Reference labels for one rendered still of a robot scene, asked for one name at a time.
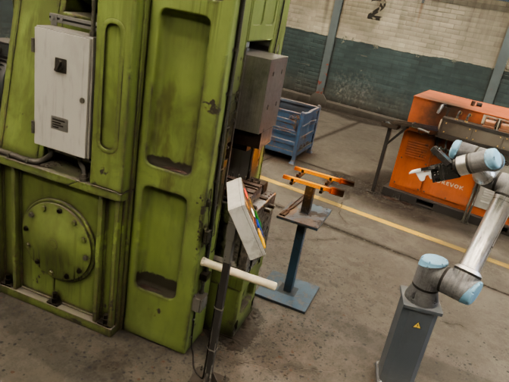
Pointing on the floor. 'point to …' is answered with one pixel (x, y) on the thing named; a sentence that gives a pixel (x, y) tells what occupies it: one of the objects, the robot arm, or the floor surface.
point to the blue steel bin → (294, 128)
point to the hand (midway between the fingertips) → (413, 170)
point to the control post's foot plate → (207, 377)
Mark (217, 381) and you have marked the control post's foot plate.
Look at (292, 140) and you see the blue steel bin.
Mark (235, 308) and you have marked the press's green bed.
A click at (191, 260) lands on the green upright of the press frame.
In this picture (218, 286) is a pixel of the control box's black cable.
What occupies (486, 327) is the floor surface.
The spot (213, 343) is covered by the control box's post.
